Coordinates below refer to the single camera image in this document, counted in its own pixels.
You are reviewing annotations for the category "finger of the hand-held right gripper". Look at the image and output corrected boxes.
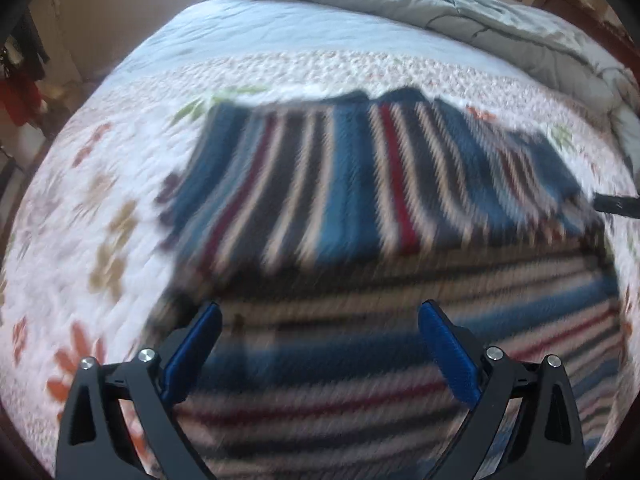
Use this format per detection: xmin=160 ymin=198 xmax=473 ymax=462
xmin=591 ymin=191 xmax=640 ymax=220

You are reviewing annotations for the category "grey-blue comforter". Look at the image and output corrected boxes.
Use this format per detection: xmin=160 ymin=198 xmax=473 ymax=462
xmin=205 ymin=0 xmax=640 ymax=161

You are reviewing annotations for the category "floral quilted bedspread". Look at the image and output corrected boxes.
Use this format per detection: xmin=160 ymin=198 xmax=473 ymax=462
xmin=0 ymin=50 xmax=640 ymax=480

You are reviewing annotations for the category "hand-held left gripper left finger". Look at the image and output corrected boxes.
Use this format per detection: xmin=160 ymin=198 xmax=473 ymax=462
xmin=56 ymin=301 xmax=223 ymax=480

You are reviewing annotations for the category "wooden headboard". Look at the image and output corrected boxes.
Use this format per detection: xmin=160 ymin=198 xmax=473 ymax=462
xmin=532 ymin=0 xmax=640 ymax=61

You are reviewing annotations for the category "pale blue bed sheet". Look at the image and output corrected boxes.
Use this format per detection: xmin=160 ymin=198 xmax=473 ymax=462
xmin=115 ymin=0 xmax=531 ymax=91

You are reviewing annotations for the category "striped knit sweater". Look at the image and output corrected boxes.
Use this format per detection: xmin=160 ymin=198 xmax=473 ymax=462
xmin=142 ymin=87 xmax=631 ymax=480

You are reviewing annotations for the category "red hanging garment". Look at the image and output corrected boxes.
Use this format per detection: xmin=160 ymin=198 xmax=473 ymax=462
xmin=0 ymin=77 xmax=43 ymax=128

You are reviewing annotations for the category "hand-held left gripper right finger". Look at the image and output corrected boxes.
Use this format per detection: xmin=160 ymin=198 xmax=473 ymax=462
xmin=417 ymin=300 xmax=586 ymax=480

